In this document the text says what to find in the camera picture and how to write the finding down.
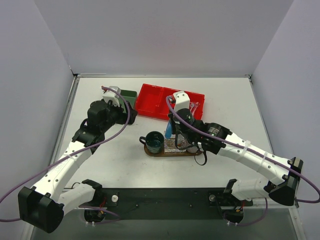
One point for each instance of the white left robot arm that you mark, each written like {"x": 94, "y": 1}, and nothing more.
{"x": 45, "y": 204}

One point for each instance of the dark green mug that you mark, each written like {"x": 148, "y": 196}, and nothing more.
{"x": 154, "y": 142}

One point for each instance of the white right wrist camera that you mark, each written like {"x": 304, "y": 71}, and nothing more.
{"x": 182, "y": 101}

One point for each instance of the blue white toothpaste tube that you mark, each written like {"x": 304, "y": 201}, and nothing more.
{"x": 168, "y": 131}

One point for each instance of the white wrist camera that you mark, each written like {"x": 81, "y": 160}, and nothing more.
{"x": 108, "y": 95}
{"x": 182, "y": 101}

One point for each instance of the red compartment tray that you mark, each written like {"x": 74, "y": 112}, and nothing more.
{"x": 151, "y": 102}

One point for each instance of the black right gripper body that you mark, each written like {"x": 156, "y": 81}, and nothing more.
{"x": 177, "y": 130}

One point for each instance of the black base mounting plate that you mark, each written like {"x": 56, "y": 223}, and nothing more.
{"x": 110, "y": 204}

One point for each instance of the clear acrylic toothbrush holder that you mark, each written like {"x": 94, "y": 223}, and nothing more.
{"x": 170, "y": 144}

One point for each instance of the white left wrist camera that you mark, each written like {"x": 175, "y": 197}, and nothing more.
{"x": 108, "y": 95}

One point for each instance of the green plastic bin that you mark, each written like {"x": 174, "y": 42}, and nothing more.
{"x": 131, "y": 97}

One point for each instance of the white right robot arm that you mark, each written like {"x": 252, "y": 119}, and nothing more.
{"x": 279, "y": 180}

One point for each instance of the oval wooden tray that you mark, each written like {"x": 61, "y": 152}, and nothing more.
{"x": 171, "y": 154}

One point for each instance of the lilac mug black handle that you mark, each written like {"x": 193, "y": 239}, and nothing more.
{"x": 193, "y": 149}

